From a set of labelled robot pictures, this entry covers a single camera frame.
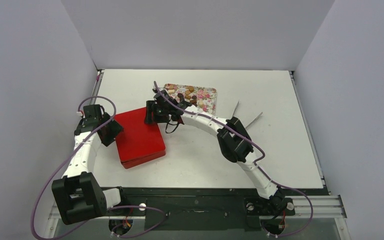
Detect red box lid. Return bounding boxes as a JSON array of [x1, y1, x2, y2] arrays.
[[114, 107, 166, 162]]

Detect red chocolate box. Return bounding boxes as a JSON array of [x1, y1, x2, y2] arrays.
[[120, 151, 166, 169]]

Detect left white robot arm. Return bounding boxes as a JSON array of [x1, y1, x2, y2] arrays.
[[51, 104, 129, 225]]

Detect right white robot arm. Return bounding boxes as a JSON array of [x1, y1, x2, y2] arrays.
[[144, 87, 295, 216]]

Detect caramel chocolate piece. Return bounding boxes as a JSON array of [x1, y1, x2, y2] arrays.
[[188, 86, 195, 93]]

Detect floral serving tray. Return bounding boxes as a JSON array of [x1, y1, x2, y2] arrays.
[[162, 83, 217, 115]]

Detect metal tweezers on table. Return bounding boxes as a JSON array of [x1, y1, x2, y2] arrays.
[[231, 99, 264, 130]]

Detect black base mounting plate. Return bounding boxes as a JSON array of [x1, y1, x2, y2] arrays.
[[62, 186, 329, 232]]

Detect black looped cable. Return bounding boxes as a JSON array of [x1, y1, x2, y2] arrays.
[[164, 119, 184, 135]]

